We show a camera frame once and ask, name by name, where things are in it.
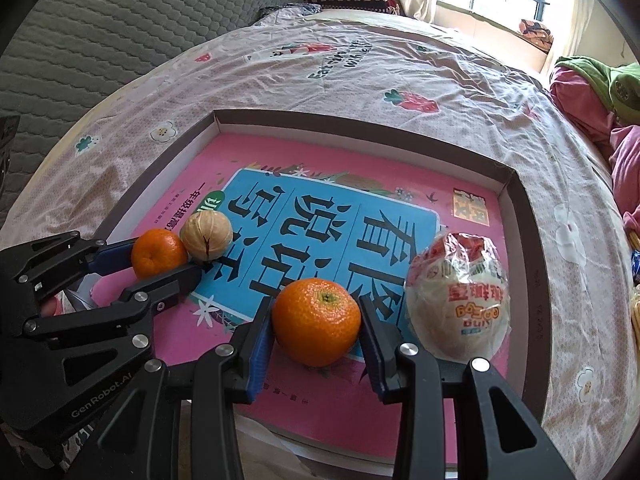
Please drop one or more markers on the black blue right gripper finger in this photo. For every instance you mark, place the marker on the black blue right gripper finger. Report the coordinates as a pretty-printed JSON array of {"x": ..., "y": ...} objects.
[
  {"x": 497, "y": 436},
  {"x": 138, "y": 437}
]

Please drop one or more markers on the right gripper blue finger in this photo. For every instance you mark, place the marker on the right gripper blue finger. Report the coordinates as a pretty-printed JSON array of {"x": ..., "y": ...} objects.
[{"x": 108, "y": 259}]

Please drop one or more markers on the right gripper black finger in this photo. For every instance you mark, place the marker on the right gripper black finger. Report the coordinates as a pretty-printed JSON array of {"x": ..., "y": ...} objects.
[{"x": 162, "y": 291}]

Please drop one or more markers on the orange mandarin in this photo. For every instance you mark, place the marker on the orange mandarin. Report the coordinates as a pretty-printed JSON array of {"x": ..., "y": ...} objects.
[
  {"x": 316, "y": 322},
  {"x": 157, "y": 251}
]

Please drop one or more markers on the tan walnut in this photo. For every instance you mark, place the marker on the tan walnut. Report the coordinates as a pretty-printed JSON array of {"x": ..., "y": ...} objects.
[{"x": 206, "y": 235}]

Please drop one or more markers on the blue white snack bag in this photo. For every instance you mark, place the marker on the blue white snack bag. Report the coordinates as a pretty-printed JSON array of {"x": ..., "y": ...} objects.
[{"x": 457, "y": 294}]

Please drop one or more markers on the dark shallow cardboard box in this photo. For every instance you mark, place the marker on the dark shallow cardboard box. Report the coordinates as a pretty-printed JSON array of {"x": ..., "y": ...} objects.
[{"x": 524, "y": 357}]

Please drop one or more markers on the person's hand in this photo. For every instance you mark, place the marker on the person's hand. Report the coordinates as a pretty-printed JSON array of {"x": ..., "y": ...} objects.
[{"x": 51, "y": 307}]

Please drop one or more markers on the pink blue children's book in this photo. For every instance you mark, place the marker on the pink blue children's book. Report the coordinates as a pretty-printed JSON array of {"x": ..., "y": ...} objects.
[{"x": 304, "y": 211}]

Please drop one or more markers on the grey quilted headboard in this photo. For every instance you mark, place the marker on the grey quilted headboard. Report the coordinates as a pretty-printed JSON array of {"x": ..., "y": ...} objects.
[{"x": 69, "y": 55}]

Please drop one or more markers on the yellow snack packets pile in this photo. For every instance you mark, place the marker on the yellow snack packets pile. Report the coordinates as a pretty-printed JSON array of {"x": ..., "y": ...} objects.
[{"x": 633, "y": 240}]

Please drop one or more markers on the pink strawberry bed sheet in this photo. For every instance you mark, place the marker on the pink strawberry bed sheet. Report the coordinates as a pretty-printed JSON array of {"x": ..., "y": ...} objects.
[{"x": 407, "y": 75}]

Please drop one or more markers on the pink crumpled duvet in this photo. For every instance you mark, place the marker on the pink crumpled duvet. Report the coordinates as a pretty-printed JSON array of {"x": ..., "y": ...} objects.
[{"x": 617, "y": 142}]

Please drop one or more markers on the green blanket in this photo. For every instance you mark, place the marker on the green blanket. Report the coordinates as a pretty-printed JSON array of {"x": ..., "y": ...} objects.
[{"x": 616, "y": 87}]

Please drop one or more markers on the patterned bag on windowsill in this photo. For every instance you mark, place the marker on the patterned bag on windowsill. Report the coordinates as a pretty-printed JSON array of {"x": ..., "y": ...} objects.
[{"x": 536, "y": 34}]

